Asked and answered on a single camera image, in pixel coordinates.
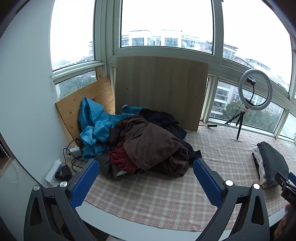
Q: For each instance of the blue garment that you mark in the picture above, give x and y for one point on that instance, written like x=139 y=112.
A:
x=97 y=120

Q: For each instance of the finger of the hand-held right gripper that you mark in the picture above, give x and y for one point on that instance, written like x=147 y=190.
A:
x=281 y=179

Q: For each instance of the dark navy garment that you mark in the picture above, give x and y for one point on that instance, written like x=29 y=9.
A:
x=161 y=118

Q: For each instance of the dark grey folded garment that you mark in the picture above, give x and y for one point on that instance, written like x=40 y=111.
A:
x=272 y=162

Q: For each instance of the white adapter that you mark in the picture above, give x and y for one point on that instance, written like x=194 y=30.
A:
x=75 y=150

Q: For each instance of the person's right hand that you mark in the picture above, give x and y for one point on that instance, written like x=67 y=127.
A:
x=279 y=228

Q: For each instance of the grey crumpled garment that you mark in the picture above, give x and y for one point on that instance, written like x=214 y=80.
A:
x=105 y=166

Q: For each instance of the brown garment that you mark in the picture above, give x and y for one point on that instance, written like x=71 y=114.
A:
x=150 y=148

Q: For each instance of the white power strip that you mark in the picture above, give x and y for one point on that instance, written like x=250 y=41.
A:
x=52 y=173

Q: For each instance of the pine plank board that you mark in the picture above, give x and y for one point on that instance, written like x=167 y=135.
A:
x=92 y=97

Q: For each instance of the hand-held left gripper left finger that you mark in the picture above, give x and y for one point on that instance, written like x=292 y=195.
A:
x=84 y=183

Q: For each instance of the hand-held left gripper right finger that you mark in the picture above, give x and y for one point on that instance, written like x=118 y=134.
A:
x=208 y=183

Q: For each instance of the large light wooden board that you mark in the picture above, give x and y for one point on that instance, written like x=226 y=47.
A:
x=161 y=88

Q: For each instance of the black gooseneck phone holder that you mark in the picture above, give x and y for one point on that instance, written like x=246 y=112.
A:
x=251 y=81

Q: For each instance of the white window frame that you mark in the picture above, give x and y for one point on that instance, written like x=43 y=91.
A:
x=217 y=34

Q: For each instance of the black tripod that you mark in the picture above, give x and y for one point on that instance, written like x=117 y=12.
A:
x=240 y=125

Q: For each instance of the black charger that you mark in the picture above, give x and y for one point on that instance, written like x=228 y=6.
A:
x=66 y=172

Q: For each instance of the white folded garment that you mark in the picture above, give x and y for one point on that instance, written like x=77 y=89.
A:
x=260 y=169

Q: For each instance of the dark red garment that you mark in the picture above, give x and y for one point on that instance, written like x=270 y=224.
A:
x=120 y=160

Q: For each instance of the apartment buildings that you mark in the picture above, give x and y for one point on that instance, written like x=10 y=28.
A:
x=161 y=39

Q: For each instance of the pink plaid blanket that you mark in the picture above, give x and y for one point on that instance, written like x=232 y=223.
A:
x=161 y=197

